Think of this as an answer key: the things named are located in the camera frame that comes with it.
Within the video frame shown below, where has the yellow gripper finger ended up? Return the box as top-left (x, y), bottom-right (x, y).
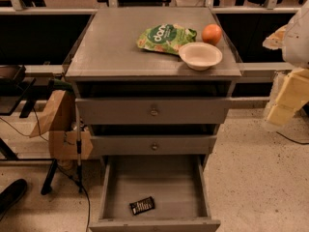
top-left (266, 69), bottom-right (309, 127)

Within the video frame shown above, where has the black rxbar chocolate bar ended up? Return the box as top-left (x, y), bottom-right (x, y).
top-left (129, 196), bottom-right (155, 216)

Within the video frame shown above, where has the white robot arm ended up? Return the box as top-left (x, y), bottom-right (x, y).
top-left (263, 1), bottom-right (309, 131)

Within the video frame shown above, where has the grey wooden drawer cabinet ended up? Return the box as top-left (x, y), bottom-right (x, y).
top-left (62, 6), bottom-right (243, 232)

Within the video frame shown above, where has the grey open bottom drawer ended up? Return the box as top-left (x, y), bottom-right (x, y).
top-left (90, 155), bottom-right (220, 232)

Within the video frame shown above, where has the grey top drawer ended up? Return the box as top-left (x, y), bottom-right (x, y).
top-left (76, 98), bottom-right (231, 125)

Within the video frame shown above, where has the grey middle drawer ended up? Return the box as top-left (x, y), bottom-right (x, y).
top-left (91, 135), bottom-right (216, 157)

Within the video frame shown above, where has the orange fruit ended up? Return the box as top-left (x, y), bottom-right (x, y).
top-left (202, 24), bottom-right (222, 45)

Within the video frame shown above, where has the white paper bowl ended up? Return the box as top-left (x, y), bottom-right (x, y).
top-left (179, 43), bottom-right (223, 71)

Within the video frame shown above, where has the green chip bag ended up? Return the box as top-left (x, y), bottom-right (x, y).
top-left (136, 24), bottom-right (197, 55)

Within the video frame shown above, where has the black white tripod pole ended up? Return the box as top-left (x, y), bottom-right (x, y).
top-left (75, 105), bottom-right (84, 193)

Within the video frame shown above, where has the brown cardboard box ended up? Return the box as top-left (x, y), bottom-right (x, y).
top-left (29, 89), bottom-right (95, 161)

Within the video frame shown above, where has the black shoe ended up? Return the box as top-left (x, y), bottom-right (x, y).
top-left (0, 179), bottom-right (28, 216)

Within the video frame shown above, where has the black floor cable right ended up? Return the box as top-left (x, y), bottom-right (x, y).
top-left (275, 130), bottom-right (309, 146)

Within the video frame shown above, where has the black floor cable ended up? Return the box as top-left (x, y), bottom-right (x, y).
top-left (0, 108), bottom-right (92, 232)
top-left (275, 130), bottom-right (309, 146)

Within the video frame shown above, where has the black floor cable left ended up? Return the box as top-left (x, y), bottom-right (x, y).
top-left (0, 108), bottom-right (92, 232)

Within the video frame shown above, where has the black desk frame left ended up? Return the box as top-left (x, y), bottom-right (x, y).
top-left (0, 65), bottom-right (58, 195)

